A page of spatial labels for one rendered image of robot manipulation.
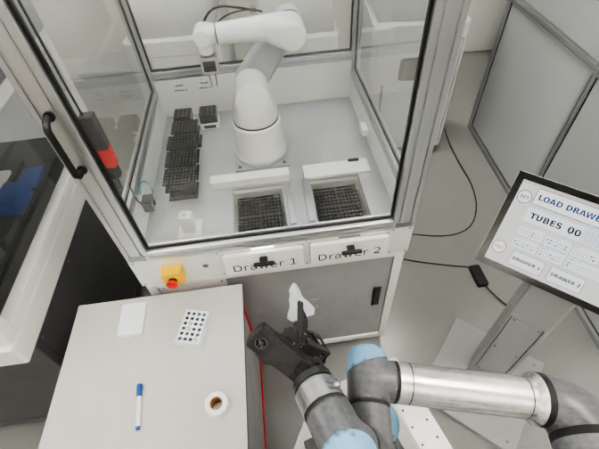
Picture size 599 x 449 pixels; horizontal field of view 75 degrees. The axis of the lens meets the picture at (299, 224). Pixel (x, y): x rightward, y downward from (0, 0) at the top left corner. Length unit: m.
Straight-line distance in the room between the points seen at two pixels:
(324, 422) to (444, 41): 0.84
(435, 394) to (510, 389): 0.14
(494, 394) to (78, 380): 1.24
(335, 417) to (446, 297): 1.88
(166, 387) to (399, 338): 1.31
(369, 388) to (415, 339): 1.56
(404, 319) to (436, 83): 1.52
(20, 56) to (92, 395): 1.00
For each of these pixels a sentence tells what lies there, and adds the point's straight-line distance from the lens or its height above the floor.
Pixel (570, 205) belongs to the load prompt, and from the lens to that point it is 1.39.
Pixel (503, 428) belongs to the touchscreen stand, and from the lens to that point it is 2.20.
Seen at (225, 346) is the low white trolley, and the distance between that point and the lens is 1.42.
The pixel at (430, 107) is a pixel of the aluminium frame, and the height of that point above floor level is 1.43.
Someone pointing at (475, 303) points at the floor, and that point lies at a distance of 2.49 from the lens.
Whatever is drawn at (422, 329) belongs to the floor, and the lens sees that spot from 2.32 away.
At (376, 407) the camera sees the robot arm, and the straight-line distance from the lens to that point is 0.73.
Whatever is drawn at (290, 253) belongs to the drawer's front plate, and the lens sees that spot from 1.40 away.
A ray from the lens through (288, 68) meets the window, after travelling 0.99.
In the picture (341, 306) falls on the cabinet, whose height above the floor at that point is 0.42.
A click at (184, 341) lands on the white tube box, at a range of 1.42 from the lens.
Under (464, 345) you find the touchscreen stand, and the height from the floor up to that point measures 0.04.
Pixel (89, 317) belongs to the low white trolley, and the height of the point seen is 0.76.
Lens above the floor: 2.02
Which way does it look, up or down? 48 degrees down
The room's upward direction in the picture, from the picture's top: 5 degrees counter-clockwise
